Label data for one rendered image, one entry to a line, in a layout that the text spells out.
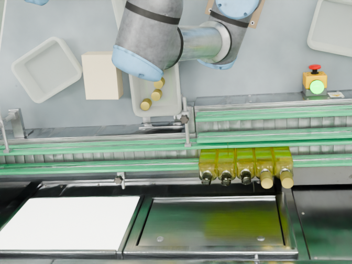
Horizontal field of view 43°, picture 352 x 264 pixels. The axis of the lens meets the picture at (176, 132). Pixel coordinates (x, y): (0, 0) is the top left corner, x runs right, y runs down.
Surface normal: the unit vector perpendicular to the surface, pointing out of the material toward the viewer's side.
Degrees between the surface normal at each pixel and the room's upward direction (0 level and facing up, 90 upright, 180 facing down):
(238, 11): 8
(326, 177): 0
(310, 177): 0
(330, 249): 90
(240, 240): 90
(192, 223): 90
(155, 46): 33
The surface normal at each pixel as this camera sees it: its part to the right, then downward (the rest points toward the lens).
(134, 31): -0.40, 0.22
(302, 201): -0.07, -0.94
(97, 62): -0.12, 0.33
